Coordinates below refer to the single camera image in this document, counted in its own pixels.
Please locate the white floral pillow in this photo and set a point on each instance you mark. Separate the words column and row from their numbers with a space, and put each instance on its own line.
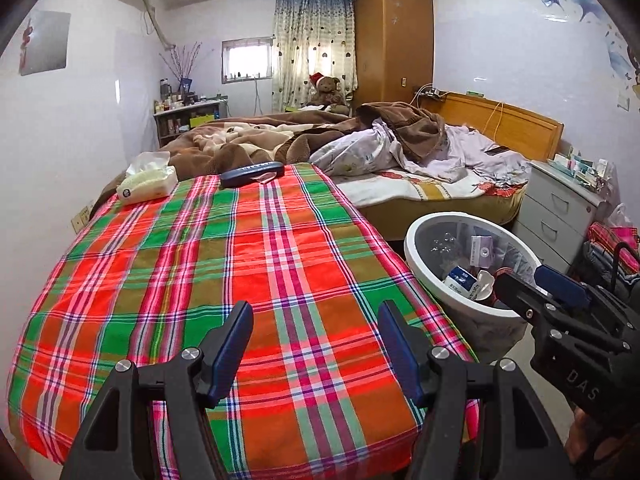
column 358, row 153

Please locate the brown teddy bear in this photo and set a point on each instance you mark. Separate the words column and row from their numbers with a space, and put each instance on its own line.
column 326, row 94

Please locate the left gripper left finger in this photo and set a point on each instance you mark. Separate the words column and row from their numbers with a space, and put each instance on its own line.
column 116, row 439

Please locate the cluttered white shelf unit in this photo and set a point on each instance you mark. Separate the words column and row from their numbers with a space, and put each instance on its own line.
column 178, row 112

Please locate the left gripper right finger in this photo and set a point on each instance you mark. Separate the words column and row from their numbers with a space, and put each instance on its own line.
column 482, row 421

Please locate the small bright window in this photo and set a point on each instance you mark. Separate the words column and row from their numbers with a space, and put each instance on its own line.
column 246, row 59

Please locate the person right hand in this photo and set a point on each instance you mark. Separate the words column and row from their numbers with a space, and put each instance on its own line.
column 596, row 455

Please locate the white blue yogurt cup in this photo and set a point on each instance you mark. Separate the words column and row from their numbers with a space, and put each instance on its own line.
column 477, row 287

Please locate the pale pink crumpled sheet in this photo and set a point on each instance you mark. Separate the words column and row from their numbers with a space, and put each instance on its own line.
column 463, row 150

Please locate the clear plastic cola bottle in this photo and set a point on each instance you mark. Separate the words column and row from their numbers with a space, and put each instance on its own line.
column 444, row 249

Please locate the patterned window curtain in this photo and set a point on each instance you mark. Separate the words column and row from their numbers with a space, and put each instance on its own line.
column 309, row 37

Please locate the white round trash bin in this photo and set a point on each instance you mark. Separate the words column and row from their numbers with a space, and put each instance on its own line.
column 490, row 327

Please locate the wooden headboard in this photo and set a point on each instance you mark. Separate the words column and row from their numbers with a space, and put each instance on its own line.
column 535, row 136

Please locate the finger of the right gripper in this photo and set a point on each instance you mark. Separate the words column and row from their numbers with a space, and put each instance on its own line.
column 526, row 300
column 579, row 300

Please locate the grey bedside drawer cabinet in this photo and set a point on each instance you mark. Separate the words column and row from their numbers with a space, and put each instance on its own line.
column 555, row 215

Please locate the dark blue glasses case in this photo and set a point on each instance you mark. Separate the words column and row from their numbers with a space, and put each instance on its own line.
column 236, row 178

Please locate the wall power socket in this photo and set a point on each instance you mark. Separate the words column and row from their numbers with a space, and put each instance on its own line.
column 80, row 220

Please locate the plaid red green blanket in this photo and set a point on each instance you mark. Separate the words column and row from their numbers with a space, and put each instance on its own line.
column 314, row 397

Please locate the decorative branch vase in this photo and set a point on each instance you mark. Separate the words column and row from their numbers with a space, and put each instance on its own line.
column 180, row 62

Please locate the cartoon wall stickers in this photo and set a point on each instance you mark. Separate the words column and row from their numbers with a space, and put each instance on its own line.
column 622, row 61

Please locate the pink striped bag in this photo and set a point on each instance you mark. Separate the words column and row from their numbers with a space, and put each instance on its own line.
column 599, row 251

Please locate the yellow bed mattress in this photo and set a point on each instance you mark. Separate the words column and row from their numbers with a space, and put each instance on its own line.
column 391, row 200

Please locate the silver wall poster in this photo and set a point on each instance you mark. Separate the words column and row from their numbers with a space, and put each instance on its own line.
column 44, row 43

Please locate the purple milk carton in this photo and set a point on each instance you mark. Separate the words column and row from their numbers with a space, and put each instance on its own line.
column 481, row 252

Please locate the brown fleece blanket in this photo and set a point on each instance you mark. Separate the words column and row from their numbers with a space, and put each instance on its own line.
column 222, row 145

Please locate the wooden wardrobe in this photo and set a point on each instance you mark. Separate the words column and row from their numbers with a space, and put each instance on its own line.
column 394, row 49

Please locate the green white tissue pack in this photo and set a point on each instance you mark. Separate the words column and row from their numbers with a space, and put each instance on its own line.
column 150, row 176

